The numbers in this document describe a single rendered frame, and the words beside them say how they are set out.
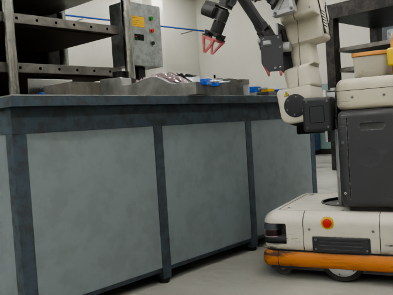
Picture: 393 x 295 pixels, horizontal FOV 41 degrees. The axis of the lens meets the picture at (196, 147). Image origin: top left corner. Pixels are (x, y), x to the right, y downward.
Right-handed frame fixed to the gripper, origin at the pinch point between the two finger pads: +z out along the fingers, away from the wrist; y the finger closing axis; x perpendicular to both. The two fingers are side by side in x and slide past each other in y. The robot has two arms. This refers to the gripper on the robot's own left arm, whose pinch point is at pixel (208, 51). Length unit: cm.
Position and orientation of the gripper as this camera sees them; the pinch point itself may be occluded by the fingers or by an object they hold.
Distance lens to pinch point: 242.9
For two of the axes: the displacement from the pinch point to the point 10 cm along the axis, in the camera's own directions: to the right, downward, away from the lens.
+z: -3.5, 9.1, 2.4
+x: 8.2, 4.2, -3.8
